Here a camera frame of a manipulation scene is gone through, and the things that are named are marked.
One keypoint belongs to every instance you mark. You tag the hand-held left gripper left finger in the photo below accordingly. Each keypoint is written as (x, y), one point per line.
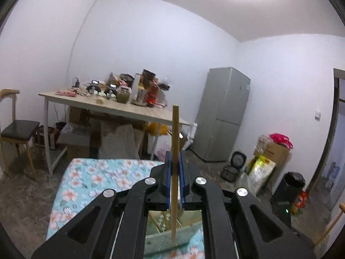
(168, 183)

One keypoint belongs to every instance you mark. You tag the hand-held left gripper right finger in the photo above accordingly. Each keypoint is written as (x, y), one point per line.
(182, 186)

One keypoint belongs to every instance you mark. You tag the green plastic utensil holder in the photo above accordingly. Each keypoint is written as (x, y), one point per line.
(188, 232)

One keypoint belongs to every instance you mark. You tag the wooden chopstick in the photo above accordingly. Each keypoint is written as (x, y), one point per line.
(175, 129)

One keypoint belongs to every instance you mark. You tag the pink plastic bag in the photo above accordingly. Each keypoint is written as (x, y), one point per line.
(164, 152)

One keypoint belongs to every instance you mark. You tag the black rice cooker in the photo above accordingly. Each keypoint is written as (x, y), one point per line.
(234, 167)

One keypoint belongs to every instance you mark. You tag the yellow plastic bag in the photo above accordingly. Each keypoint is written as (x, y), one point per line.
(156, 129)

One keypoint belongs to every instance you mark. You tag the yellow-green rice sack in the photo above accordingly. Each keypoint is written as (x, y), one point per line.
(261, 175)

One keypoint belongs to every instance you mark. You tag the floral turquoise blanket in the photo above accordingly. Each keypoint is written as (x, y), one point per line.
(89, 178)

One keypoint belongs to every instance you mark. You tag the silver refrigerator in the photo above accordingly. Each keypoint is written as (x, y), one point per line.
(223, 113)

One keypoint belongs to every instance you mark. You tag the clear plastic bag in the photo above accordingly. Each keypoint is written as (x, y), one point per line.
(262, 145)

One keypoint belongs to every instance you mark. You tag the grey-framed wooden table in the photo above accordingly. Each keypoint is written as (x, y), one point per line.
(107, 108)

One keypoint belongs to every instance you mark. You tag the glass jar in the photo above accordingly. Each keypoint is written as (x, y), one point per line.
(123, 95)

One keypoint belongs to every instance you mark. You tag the brown cardboard box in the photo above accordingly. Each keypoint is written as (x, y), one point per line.
(75, 140)
(279, 156)

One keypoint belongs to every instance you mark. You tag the white tube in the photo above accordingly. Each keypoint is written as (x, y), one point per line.
(136, 86)

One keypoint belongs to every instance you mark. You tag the black trash bin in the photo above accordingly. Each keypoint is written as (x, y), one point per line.
(288, 194)

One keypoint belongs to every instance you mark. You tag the black electronic device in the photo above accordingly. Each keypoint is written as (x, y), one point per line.
(111, 90)
(93, 87)

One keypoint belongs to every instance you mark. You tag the pink-red plastic bag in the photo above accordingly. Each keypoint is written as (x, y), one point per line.
(281, 140)

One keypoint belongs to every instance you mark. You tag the dark snack box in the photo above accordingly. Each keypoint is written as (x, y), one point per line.
(148, 75)

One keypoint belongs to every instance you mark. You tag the red-orange snack packet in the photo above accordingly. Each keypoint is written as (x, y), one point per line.
(299, 203)

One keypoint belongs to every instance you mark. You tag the red flat packet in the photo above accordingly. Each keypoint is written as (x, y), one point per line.
(66, 93)

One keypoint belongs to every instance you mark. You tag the blue water jug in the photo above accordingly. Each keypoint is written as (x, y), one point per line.
(333, 174)

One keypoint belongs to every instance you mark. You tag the wooden chair with dark seat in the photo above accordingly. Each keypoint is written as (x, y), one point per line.
(20, 129)

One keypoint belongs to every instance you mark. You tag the white wall switch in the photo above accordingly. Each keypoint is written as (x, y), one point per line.
(318, 114)

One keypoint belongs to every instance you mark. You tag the grey door frame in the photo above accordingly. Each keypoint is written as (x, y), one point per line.
(335, 118)

